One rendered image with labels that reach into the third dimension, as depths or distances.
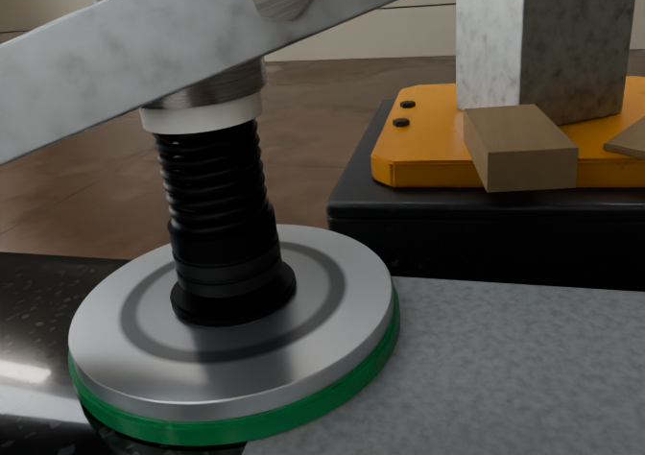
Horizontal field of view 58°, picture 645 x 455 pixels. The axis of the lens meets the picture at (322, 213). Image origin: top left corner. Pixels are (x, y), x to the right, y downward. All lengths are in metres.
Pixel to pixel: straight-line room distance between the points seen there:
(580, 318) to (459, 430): 0.13
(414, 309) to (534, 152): 0.33
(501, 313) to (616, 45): 0.65
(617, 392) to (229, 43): 0.27
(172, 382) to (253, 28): 0.19
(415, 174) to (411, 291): 0.40
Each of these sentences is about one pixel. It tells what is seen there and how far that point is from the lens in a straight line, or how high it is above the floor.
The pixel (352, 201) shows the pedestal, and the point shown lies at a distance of 0.80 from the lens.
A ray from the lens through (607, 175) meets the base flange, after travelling 0.84.
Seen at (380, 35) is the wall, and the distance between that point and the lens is 6.35.
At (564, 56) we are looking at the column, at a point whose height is 0.89.
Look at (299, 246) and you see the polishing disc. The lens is 0.45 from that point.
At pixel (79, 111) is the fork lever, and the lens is 0.31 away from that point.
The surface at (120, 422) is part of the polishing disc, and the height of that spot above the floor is 0.83.
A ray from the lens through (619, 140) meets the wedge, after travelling 0.86.
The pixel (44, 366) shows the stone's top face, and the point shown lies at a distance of 0.43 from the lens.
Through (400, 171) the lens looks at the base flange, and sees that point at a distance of 0.82.
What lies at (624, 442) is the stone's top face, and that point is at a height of 0.82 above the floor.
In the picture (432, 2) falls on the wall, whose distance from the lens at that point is 6.20.
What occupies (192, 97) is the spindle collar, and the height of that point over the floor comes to 0.99.
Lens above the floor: 1.05
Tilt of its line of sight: 24 degrees down
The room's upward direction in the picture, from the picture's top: 6 degrees counter-clockwise
